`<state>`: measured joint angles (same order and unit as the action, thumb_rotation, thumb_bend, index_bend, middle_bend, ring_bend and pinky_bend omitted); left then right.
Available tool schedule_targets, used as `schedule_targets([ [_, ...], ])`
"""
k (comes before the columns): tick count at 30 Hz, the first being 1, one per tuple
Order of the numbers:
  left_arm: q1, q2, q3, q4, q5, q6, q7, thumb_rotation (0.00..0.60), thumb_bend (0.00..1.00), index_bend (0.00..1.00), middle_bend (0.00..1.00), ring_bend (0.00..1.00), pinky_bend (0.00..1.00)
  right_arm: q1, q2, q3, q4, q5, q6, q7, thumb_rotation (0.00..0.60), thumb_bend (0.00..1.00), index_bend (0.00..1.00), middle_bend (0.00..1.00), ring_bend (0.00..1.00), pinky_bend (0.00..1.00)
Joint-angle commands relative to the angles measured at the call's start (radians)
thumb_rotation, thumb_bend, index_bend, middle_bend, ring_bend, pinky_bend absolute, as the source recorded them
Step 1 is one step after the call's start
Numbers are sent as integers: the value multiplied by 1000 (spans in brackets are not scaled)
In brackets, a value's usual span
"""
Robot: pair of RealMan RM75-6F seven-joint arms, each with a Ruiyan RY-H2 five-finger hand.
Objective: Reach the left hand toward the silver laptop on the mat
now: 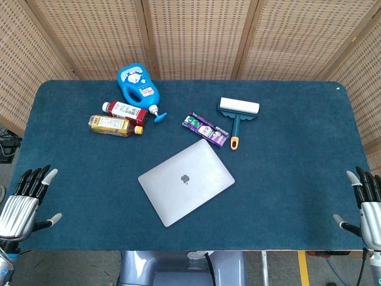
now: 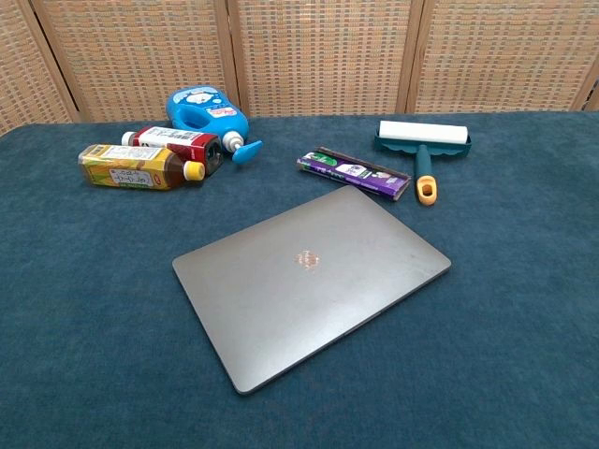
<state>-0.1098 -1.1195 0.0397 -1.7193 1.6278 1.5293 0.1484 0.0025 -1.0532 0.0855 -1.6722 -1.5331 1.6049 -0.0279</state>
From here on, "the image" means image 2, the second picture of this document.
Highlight red label drink bottle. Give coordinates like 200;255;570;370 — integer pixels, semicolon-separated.
121;125;224;178

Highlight teal lint roller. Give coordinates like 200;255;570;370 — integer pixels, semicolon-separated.
373;120;474;207

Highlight blue table cloth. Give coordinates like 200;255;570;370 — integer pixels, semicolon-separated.
0;110;599;449

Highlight yellow cap tea bottle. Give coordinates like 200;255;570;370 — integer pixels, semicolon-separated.
77;143;207;192

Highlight blue pump soap bottle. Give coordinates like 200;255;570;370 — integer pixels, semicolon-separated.
166;85;264;166

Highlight silver closed laptop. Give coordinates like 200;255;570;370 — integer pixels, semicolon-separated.
171;184;453;396

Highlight woven folding screen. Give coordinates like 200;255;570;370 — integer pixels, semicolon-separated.
0;0;599;138

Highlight purple flat packet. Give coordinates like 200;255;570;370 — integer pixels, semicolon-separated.
296;146;413;203

